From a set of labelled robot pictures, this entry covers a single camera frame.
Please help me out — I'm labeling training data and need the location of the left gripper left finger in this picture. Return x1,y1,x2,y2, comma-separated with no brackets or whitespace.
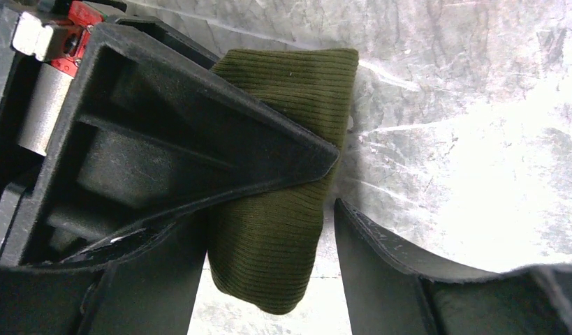
0,214,207,334

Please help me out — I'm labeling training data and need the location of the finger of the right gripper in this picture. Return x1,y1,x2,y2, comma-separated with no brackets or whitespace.
0,22,339,267

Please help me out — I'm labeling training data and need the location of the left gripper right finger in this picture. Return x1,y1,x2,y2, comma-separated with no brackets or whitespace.
334,199,572,334

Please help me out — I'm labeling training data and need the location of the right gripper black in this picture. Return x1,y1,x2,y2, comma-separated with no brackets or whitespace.
0,6,218,259

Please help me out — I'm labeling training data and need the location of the olive green underwear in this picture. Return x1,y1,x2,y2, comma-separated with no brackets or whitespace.
207,48,359,315

